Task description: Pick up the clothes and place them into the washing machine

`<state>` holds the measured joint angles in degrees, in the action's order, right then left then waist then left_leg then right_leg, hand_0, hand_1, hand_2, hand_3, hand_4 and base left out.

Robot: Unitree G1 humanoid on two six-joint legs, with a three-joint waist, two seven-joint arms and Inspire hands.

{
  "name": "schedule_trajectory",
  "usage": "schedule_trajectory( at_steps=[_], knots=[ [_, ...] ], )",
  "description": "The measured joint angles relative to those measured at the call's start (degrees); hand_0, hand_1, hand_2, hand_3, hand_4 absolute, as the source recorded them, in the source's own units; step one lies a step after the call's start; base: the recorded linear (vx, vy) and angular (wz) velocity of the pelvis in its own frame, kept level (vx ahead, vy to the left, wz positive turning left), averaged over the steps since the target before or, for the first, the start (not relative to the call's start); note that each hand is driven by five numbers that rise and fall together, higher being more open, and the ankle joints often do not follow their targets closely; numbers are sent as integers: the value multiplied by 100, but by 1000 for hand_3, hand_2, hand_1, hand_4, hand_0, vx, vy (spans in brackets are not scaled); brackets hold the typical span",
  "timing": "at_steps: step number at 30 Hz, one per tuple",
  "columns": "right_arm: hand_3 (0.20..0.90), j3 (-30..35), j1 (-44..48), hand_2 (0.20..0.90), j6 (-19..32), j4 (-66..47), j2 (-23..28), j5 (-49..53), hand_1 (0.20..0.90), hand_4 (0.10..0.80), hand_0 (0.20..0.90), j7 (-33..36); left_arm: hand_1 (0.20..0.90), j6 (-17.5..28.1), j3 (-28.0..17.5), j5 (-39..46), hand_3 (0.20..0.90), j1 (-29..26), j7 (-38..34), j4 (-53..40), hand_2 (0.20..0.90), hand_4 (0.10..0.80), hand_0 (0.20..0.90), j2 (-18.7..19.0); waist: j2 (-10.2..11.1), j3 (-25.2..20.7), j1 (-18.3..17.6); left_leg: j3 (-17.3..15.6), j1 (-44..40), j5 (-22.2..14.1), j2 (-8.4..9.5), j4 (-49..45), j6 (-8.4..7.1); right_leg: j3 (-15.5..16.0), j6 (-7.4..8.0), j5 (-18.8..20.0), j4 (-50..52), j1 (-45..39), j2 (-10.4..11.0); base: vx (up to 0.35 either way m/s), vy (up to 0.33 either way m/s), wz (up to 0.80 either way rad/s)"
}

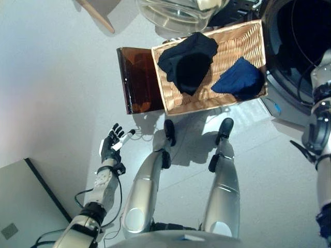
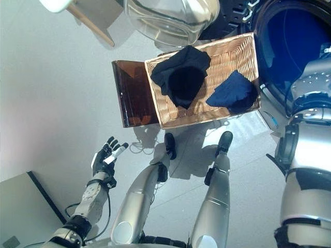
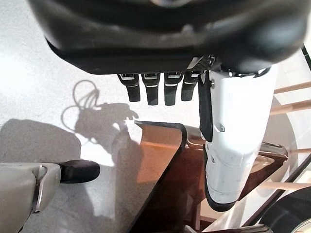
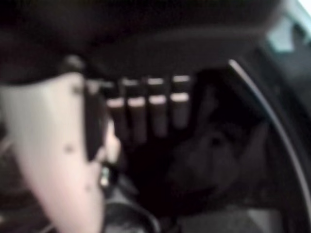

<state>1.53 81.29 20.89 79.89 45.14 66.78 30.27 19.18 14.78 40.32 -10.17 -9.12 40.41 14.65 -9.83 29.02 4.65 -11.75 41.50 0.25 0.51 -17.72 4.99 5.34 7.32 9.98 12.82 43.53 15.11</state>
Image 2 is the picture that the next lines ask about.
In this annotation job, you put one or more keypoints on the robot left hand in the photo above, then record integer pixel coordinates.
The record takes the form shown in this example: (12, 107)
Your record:
(102, 160)

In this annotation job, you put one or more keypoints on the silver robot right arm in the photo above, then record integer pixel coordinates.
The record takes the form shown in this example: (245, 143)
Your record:
(305, 155)

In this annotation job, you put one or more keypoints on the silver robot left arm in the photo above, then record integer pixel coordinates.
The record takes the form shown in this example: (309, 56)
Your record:
(93, 201)

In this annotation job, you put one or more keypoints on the grey front-load washing machine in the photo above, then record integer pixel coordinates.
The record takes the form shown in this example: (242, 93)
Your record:
(284, 51)

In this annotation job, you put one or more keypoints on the grey robot torso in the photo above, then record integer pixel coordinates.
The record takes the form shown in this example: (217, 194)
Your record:
(155, 241)

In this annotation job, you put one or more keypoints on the silver robot right leg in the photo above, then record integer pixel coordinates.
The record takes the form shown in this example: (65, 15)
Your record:
(214, 196)

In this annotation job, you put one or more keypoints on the white chair with wooden legs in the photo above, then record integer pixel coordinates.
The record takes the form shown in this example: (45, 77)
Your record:
(90, 23)

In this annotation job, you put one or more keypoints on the dark blue garment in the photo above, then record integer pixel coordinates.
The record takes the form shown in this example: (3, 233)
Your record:
(230, 90)

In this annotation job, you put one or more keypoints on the round glass washer door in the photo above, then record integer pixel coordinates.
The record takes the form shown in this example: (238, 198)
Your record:
(165, 23)

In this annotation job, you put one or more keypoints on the rectangular wicker laundry basket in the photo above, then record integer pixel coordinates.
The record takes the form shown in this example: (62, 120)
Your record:
(227, 59)

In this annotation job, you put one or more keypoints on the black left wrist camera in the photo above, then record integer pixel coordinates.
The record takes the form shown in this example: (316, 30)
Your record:
(110, 182)

